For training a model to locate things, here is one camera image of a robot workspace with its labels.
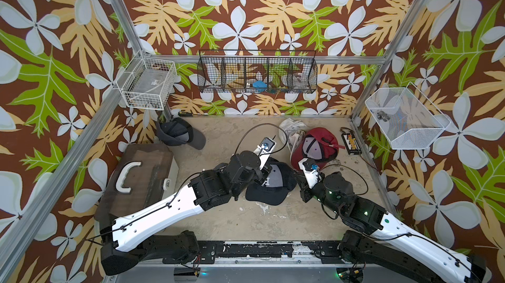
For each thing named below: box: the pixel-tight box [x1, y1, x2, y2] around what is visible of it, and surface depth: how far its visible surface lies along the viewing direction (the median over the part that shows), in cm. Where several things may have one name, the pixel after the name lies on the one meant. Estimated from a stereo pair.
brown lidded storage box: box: [94, 143, 173, 226], surface depth 76 cm
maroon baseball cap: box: [290, 127, 346, 172], surface depth 99 cm
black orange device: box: [341, 132, 363, 155], surface depth 107 cm
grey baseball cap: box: [155, 117, 206, 151], surface depth 113 cm
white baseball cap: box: [278, 117, 308, 153], surface depth 102 cm
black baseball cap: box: [244, 157, 298, 206], surface depth 82 cm
